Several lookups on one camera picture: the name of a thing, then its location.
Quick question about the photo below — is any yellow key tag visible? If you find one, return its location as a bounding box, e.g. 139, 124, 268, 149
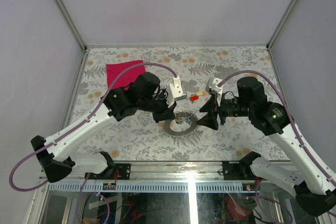
195, 91, 207, 97

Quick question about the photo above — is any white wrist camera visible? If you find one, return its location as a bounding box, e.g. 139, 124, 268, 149
205, 78, 223, 95
167, 76, 187, 107

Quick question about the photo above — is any large metal keyring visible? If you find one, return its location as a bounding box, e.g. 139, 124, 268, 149
163, 111, 198, 137

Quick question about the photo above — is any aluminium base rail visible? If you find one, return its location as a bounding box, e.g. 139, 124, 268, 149
45, 161, 266, 183

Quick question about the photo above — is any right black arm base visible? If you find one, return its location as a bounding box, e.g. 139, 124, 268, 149
222, 151, 261, 181

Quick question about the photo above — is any grey slotted cable duct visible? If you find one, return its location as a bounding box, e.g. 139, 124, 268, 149
48, 182, 255, 193

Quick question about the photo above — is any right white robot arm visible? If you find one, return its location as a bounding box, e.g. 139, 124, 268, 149
197, 77, 335, 217

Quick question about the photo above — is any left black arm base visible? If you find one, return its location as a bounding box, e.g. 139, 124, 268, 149
89, 152, 131, 181

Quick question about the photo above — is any red key tag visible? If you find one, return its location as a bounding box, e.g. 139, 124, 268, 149
190, 95, 199, 102

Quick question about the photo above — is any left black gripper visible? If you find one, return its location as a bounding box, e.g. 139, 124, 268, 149
139, 89, 178, 124

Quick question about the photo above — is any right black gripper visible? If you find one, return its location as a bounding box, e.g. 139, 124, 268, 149
196, 92, 253, 130

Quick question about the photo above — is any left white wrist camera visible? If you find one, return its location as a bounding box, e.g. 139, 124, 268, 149
167, 76, 187, 107

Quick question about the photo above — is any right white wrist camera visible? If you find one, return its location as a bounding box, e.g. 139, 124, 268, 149
205, 78, 223, 95

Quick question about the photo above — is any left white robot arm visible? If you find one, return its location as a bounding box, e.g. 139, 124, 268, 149
31, 72, 183, 183

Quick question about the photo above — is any magenta cloth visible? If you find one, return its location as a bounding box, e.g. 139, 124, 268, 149
105, 60, 146, 90

